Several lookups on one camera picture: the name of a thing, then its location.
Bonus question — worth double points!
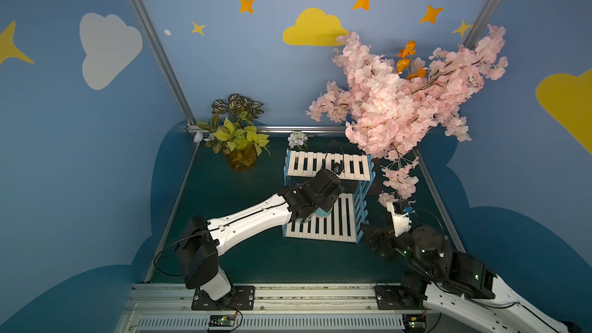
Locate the small white flower pot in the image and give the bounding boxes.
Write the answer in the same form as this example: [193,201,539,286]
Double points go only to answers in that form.
[288,130,308,152]

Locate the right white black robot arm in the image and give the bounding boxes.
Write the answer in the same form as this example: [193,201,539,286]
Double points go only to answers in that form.
[362,224,581,332]

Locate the pink cherry blossom tree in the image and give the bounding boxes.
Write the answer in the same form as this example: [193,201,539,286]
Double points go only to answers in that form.
[307,26,508,203]

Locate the circuit board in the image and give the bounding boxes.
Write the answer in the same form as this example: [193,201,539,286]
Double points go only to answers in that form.
[402,314,427,333]
[208,315,235,328]

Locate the aluminium front rail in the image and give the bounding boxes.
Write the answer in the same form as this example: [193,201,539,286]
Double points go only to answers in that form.
[114,283,517,333]

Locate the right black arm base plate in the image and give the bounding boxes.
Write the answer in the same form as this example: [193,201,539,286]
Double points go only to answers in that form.
[374,285,425,311]

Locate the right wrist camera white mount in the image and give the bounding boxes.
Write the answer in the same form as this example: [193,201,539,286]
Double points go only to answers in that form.
[386,200,413,237]

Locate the green leafy potted plant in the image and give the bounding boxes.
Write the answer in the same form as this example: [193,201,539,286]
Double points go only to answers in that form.
[197,93,269,172]

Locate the left circuit board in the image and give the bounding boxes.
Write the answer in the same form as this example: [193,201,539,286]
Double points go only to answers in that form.
[208,315,235,328]

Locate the orange artificial flowers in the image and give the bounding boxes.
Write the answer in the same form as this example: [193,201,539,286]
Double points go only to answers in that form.
[396,41,427,80]

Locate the right circuit board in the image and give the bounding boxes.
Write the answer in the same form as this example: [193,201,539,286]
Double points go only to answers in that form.
[402,314,427,333]

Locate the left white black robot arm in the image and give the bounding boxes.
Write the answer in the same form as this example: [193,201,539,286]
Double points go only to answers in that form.
[174,169,344,302]

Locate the blue white slatted shelf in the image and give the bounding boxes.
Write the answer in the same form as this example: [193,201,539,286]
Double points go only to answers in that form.
[282,150,376,244]

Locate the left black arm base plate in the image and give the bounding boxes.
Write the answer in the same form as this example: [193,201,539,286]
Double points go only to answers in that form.
[191,285,256,311]

